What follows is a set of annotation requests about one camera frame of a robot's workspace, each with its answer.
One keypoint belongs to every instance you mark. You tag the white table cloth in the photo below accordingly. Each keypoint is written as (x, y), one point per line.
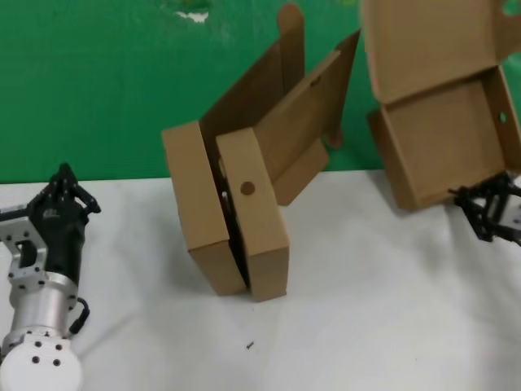
(366, 326)

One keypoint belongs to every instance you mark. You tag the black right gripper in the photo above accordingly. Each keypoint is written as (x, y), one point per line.
(513, 216)

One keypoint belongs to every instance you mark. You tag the brown cardboard box front hole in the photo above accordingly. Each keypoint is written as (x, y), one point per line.
(260, 228)

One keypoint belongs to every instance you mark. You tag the brown cardboard box side hole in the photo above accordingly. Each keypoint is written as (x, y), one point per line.
(439, 134)

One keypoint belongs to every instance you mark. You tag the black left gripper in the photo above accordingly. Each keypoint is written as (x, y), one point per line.
(63, 240)

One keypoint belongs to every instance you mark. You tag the plain brown cardboard box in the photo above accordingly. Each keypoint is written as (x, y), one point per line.
(191, 191)

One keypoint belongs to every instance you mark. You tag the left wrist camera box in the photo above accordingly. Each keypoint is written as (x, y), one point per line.
(12, 215)

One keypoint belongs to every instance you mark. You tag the green backdrop cloth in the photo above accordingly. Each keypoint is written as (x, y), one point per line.
(81, 102)

